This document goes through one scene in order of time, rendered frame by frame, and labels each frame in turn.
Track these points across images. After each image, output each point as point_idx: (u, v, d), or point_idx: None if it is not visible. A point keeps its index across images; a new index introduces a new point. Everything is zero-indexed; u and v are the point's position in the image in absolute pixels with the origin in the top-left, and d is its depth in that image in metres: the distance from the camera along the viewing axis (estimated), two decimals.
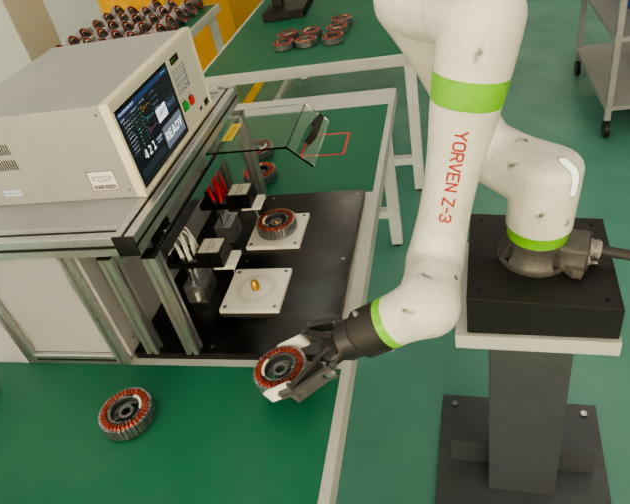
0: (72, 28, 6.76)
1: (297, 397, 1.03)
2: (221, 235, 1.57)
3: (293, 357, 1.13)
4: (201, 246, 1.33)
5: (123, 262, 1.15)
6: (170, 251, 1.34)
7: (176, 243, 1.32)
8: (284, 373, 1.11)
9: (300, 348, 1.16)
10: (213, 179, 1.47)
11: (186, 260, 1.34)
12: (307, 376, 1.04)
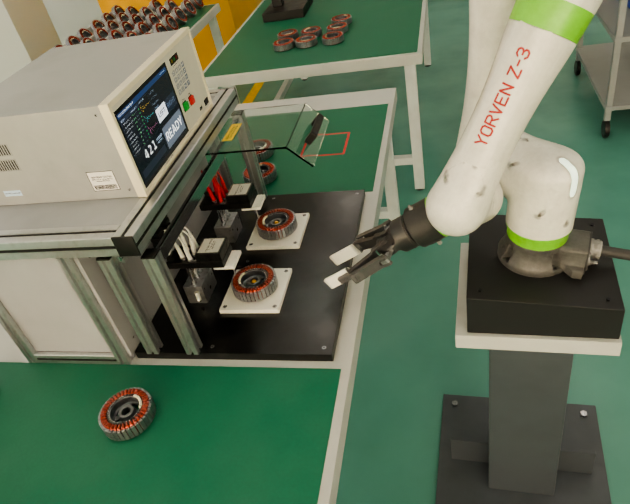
0: (72, 28, 6.76)
1: (356, 278, 1.21)
2: (221, 235, 1.57)
3: (265, 272, 1.38)
4: (201, 246, 1.33)
5: (123, 262, 1.15)
6: (170, 251, 1.34)
7: (176, 243, 1.32)
8: (256, 283, 1.36)
9: (350, 258, 1.32)
10: (213, 179, 1.47)
11: (186, 260, 1.34)
12: (364, 263, 1.22)
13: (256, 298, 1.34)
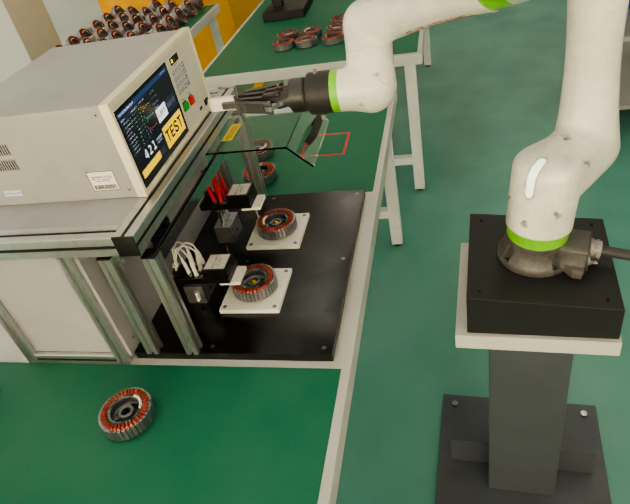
0: (72, 28, 6.76)
1: (240, 108, 1.27)
2: (221, 235, 1.57)
3: (265, 272, 1.38)
4: (207, 262, 1.36)
5: (123, 262, 1.15)
6: (177, 267, 1.37)
7: (183, 259, 1.35)
8: (256, 283, 1.36)
9: (229, 108, 1.32)
10: (213, 179, 1.47)
11: (193, 276, 1.37)
12: (251, 101, 1.28)
13: (256, 298, 1.34)
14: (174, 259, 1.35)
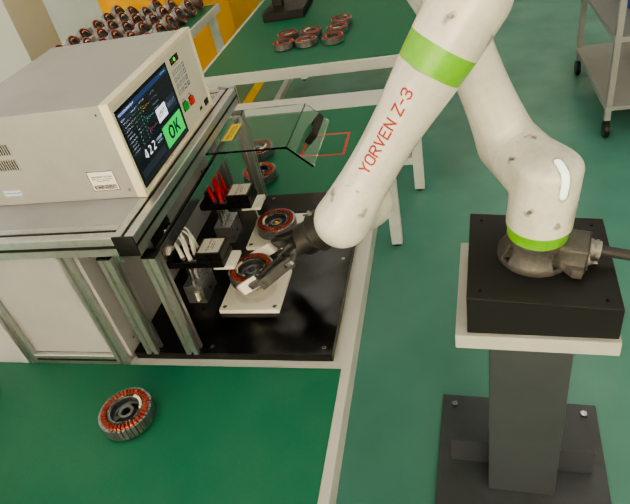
0: (72, 28, 6.76)
1: (263, 284, 1.25)
2: (221, 235, 1.57)
3: (263, 261, 1.36)
4: (201, 246, 1.33)
5: (123, 262, 1.15)
6: (170, 251, 1.34)
7: (176, 243, 1.32)
8: (254, 272, 1.34)
9: (269, 255, 1.39)
10: (213, 179, 1.47)
11: (186, 260, 1.34)
12: (272, 268, 1.27)
13: None
14: None
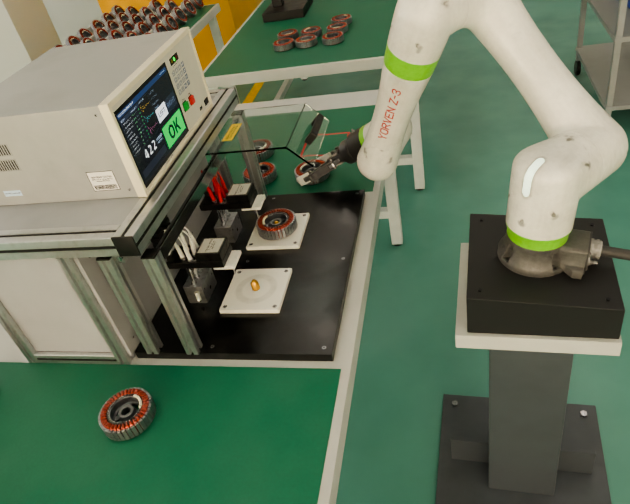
0: (72, 28, 6.76)
1: (311, 178, 1.71)
2: (221, 235, 1.57)
3: (321, 165, 1.81)
4: (201, 246, 1.33)
5: (123, 262, 1.15)
6: (170, 251, 1.34)
7: (176, 243, 1.32)
8: None
9: None
10: (213, 179, 1.47)
11: (186, 260, 1.34)
12: None
13: (308, 182, 1.78)
14: None
